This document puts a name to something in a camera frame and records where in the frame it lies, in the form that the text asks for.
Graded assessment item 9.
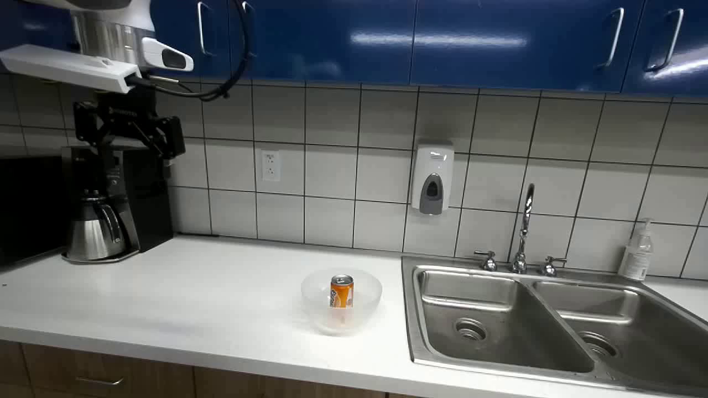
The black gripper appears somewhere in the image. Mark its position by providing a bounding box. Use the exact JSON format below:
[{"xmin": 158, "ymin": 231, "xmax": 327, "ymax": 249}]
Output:
[{"xmin": 71, "ymin": 87, "xmax": 188, "ymax": 161}]

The orange soda can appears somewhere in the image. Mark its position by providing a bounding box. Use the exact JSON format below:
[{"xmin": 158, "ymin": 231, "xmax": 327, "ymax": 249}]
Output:
[{"xmin": 327, "ymin": 273, "xmax": 356, "ymax": 311}]

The translucent plastic bowl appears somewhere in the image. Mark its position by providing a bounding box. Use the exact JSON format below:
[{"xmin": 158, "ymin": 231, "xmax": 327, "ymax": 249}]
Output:
[{"xmin": 299, "ymin": 265, "xmax": 384, "ymax": 339}]

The black coffee maker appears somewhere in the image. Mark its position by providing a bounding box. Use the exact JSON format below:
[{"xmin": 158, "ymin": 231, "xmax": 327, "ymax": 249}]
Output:
[{"xmin": 61, "ymin": 142, "xmax": 175, "ymax": 264}]

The steel coffee carafe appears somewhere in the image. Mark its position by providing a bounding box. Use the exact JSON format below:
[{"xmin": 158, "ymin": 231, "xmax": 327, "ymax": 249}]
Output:
[{"xmin": 63, "ymin": 193, "xmax": 129, "ymax": 265}]

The black microwave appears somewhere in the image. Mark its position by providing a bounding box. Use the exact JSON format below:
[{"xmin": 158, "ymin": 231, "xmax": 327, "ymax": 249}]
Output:
[{"xmin": 0, "ymin": 152, "xmax": 72, "ymax": 271}]

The wooden drawer front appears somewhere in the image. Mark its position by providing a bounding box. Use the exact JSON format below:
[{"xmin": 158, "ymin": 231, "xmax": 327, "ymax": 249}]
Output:
[
  {"xmin": 20, "ymin": 342, "xmax": 198, "ymax": 398},
  {"xmin": 192, "ymin": 365, "xmax": 390, "ymax": 398}
]

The chrome sink faucet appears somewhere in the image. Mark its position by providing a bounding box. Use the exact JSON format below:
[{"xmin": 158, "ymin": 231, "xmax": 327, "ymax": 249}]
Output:
[{"xmin": 507, "ymin": 181, "xmax": 538, "ymax": 273}]

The stainless steel double sink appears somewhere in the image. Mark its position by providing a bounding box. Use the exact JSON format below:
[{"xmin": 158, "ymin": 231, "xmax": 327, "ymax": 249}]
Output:
[{"xmin": 398, "ymin": 255, "xmax": 708, "ymax": 395}]

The clear pump bottle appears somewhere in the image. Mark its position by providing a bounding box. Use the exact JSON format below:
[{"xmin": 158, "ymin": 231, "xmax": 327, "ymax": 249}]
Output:
[{"xmin": 616, "ymin": 219, "xmax": 656, "ymax": 283}]

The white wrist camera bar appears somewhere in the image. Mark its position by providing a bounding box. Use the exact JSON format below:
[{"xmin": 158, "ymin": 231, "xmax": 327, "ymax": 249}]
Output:
[{"xmin": 0, "ymin": 41, "xmax": 141, "ymax": 94}]

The white wall outlet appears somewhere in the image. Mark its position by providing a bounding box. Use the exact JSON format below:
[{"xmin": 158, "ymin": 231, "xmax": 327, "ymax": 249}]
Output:
[{"xmin": 258, "ymin": 149, "xmax": 286, "ymax": 183}]

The silver drawer handle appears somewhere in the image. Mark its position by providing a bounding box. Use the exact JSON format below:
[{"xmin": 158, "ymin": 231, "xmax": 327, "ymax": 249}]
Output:
[{"xmin": 71, "ymin": 374, "xmax": 125, "ymax": 391}]

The white wall soap dispenser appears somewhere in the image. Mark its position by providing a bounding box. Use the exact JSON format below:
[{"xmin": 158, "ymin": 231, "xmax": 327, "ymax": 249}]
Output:
[{"xmin": 407, "ymin": 142, "xmax": 457, "ymax": 217}]

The chrome faucet handle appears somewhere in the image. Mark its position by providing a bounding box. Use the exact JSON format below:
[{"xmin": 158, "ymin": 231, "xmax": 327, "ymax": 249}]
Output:
[
  {"xmin": 538, "ymin": 255, "xmax": 569, "ymax": 278},
  {"xmin": 470, "ymin": 249, "xmax": 499, "ymax": 271}
]

